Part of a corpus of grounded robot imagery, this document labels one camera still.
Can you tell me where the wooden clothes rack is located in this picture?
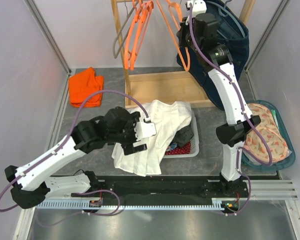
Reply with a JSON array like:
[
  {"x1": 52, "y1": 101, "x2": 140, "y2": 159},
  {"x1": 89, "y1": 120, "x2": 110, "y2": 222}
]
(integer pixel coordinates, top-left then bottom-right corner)
[{"x1": 121, "y1": 0, "x2": 255, "y2": 108}]

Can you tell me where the white pleated skirt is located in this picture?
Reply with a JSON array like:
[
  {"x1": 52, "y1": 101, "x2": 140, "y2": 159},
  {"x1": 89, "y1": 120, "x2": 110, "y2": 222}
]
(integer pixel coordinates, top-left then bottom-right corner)
[{"x1": 111, "y1": 100, "x2": 192, "y2": 177}]

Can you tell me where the blue-grey hanger of denim skirt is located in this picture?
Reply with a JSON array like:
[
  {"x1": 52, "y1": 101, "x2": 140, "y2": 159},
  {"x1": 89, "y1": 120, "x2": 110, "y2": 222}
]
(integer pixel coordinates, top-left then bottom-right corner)
[{"x1": 209, "y1": 0, "x2": 246, "y2": 38}]

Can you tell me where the orange hanger of floral skirt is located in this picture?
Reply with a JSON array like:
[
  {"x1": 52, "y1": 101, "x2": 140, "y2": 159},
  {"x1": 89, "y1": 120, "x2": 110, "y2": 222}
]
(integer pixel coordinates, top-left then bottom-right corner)
[{"x1": 123, "y1": 0, "x2": 148, "y2": 71}]

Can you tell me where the white plastic laundry basket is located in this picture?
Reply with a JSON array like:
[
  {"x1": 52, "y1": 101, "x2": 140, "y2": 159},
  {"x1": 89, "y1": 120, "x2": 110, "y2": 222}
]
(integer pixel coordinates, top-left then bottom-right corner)
[{"x1": 163, "y1": 111, "x2": 199, "y2": 159}]

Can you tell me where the grey dotted skirt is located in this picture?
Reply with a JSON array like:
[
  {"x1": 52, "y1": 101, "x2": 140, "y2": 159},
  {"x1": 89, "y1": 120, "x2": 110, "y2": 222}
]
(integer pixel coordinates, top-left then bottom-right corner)
[{"x1": 173, "y1": 124, "x2": 194, "y2": 148}]

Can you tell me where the teal plastic basin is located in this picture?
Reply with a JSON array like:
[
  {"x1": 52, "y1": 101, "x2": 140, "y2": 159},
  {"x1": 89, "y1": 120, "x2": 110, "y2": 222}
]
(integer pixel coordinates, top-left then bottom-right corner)
[{"x1": 242, "y1": 100, "x2": 296, "y2": 171}]

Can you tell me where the orange hanger of grey skirt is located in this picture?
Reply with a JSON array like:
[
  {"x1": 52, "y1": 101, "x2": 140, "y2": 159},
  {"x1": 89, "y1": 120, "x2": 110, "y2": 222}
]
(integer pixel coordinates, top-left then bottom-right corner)
[{"x1": 124, "y1": 0, "x2": 155, "y2": 71}]

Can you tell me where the peach floral garment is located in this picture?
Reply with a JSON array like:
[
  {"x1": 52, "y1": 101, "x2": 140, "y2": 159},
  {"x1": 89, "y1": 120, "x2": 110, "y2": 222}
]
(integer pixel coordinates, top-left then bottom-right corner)
[{"x1": 244, "y1": 103, "x2": 291, "y2": 165}]

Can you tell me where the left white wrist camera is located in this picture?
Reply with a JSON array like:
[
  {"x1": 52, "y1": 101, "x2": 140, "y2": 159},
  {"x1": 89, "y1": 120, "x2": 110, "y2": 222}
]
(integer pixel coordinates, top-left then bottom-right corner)
[{"x1": 134, "y1": 117, "x2": 157, "y2": 141}]

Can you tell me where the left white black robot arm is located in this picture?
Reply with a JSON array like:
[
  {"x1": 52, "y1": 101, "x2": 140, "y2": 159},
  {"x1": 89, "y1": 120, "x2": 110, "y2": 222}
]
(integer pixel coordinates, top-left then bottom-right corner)
[{"x1": 4, "y1": 107, "x2": 157, "y2": 209}]

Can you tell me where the dark blue denim skirt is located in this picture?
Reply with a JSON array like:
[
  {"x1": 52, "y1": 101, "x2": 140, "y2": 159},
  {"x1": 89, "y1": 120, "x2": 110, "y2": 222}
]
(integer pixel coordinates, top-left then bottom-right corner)
[{"x1": 176, "y1": 0, "x2": 250, "y2": 110}]

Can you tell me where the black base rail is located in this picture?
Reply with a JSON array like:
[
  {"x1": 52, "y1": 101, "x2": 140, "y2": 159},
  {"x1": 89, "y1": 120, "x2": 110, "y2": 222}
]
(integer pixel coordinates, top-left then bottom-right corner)
[{"x1": 42, "y1": 174, "x2": 250, "y2": 207}]

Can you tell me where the blue floral skirt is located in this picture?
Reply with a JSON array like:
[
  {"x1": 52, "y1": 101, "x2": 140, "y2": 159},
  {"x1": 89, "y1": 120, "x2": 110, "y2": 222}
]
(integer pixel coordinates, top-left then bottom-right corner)
[{"x1": 166, "y1": 142, "x2": 178, "y2": 152}]

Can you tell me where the orange hanger of white skirt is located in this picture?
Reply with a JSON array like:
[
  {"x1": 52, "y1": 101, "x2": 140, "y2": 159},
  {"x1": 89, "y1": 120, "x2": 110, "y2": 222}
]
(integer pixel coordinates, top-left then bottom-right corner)
[{"x1": 156, "y1": 0, "x2": 191, "y2": 72}]

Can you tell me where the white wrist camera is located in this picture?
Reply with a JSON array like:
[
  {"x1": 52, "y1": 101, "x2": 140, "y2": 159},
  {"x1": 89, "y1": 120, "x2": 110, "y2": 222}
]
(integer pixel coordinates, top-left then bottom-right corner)
[
  {"x1": 185, "y1": 0, "x2": 207, "y2": 15},
  {"x1": 134, "y1": 117, "x2": 157, "y2": 141}
]

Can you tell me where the red polka dot skirt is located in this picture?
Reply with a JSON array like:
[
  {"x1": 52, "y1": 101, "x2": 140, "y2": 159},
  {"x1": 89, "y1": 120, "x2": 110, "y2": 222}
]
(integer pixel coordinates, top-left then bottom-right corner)
[{"x1": 164, "y1": 141, "x2": 191, "y2": 156}]

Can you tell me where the slotted grey cable duct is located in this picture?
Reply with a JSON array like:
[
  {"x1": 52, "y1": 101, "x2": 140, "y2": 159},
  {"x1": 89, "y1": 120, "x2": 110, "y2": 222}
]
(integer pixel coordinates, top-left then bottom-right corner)
[{"x1": 36, "y1": 198, "x2": 233, "y2": 211}]

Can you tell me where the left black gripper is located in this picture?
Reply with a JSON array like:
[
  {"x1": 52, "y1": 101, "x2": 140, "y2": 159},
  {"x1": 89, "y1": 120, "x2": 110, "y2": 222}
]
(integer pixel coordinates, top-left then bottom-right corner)
[{"x1": 107, "y1": 112, "x2": 148, "y2": 155}]

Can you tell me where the orange cloth on floor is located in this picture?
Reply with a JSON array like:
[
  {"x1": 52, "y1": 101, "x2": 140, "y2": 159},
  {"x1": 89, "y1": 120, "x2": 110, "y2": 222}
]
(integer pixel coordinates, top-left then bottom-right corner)
[{"x1": 68, "y1": 67, "x2": 105, "y2": 108}]

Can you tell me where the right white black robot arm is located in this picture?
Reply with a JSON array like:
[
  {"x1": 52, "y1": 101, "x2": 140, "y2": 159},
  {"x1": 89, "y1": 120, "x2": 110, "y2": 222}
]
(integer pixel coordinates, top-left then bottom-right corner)
[{"x1": 176, "y1": 13, "x2": 261, "y2": 197}]

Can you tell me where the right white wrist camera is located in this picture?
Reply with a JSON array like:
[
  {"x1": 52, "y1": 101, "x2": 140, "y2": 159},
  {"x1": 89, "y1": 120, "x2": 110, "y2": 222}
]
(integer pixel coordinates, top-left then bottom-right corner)
[{"x1": 185, "y1": 0, "x2": 207, "y2": 15}]

